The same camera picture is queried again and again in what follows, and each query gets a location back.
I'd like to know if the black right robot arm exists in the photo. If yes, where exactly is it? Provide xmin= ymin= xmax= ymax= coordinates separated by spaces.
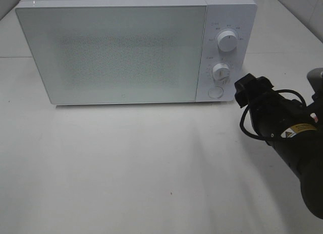
xmin=234 ymin=68 xmax=322 ymax=218

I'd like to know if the upper white power knob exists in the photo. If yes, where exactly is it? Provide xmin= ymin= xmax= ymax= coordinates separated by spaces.
xmin=217 ymin=29 xmax=238 ymax=52

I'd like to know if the white microwave oven body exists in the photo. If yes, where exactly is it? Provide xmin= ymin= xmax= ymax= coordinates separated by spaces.
xmin=15 ymin=0 xmax=257 ymax=102

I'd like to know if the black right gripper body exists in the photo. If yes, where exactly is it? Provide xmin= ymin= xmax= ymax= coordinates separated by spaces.
xmin=234 ymin=74 xmax=303 ymax=138

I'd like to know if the round white door button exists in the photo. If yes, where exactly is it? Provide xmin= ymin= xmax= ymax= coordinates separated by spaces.
xmin=208 ymin=86 xmax=224 ymax=99

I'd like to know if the lower white timer knob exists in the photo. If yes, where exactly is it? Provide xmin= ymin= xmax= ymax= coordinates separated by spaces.
xmin=212 ymin=63 xmax=230 ymax=81

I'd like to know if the white microwave door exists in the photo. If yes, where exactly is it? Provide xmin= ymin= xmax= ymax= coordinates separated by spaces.
xmin=16 ymin=6 xmax=206 ymax=105

